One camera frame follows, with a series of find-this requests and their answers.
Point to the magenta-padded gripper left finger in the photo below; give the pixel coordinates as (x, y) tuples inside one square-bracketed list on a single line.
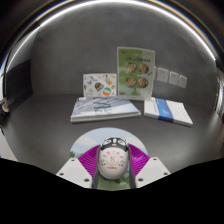
[(75, 170)]

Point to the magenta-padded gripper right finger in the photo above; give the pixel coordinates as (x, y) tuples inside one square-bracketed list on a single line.
[(151, 170)]

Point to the white panda-print computer mouse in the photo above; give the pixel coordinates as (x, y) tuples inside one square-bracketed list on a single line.
[(113, 163)]

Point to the round sky-and-grass mouse pad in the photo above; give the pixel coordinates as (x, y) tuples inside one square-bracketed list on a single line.
[(90, 138)]

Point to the white book with blue band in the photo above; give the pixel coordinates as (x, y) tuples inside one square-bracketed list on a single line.
[(173, 111)]

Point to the grey-cover book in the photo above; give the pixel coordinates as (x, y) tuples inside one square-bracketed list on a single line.
[(103, 108)]

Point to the small white colourful-print card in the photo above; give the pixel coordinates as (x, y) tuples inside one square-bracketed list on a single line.
[(100, 85)]

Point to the green menu in acrylic stand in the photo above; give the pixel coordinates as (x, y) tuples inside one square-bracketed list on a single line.
[(135, 73)]

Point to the black-framed glass door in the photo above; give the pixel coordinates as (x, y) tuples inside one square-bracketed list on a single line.
[(220, 90)]

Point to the dark flat screen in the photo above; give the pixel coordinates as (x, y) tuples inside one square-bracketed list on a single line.
[(18, 80)]

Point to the white wall socket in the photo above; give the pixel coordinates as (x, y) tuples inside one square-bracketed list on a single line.
[(155, 73), (183, 81), (162, 75), (174, 78)]

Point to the black desk clamp mount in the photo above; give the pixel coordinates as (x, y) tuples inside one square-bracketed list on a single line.
[(3, 107)]

